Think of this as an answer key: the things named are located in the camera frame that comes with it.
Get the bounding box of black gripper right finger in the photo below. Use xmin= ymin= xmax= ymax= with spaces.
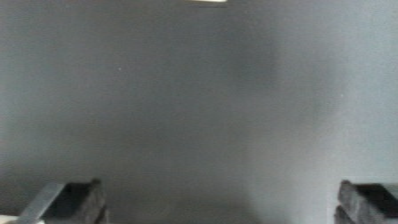
xmin=334 ymin=180 xmax=398 ymax=224

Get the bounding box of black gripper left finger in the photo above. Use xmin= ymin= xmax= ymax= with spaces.
xmin=16 ymin=179 xmax=108 ymax=224

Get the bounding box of white base tag plate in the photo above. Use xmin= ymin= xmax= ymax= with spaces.
xmin=185 ymin=0 xmax=229 ymax=4

